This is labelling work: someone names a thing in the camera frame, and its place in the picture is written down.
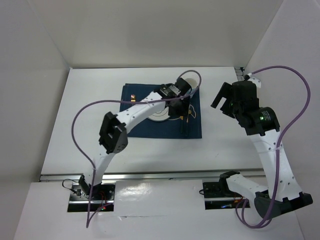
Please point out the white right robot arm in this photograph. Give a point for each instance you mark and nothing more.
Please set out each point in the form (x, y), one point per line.
(282, 194)

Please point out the gold spoon green handle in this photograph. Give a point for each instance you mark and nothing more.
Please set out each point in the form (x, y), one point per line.
(181, 124)

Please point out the gold fork green handle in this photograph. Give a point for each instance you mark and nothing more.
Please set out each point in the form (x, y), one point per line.
(190, 114)

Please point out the gold knife green handle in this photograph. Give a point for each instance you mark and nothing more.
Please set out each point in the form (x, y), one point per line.
(133, 98)

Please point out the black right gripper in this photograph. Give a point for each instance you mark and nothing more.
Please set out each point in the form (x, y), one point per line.
(225, 91)

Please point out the light blue mug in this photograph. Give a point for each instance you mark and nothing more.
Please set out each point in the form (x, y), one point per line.
(193, 83)

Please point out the navy blue cloth placemat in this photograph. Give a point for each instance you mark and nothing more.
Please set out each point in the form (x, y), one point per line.
(169, 129)

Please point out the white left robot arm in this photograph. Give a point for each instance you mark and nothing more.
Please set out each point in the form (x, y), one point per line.
(114, 130)

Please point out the aluminium front rail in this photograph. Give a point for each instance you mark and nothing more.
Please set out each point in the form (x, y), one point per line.
(165, 175)

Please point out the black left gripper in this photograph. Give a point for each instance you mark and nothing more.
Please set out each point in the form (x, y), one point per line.
(183, 111)

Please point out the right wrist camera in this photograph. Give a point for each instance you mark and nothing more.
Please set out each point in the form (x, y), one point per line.
(250, 77)

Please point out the white patterned plate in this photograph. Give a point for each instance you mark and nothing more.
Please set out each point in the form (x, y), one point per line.
(160, 116)

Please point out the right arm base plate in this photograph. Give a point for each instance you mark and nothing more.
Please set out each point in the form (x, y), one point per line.
(216, 199)

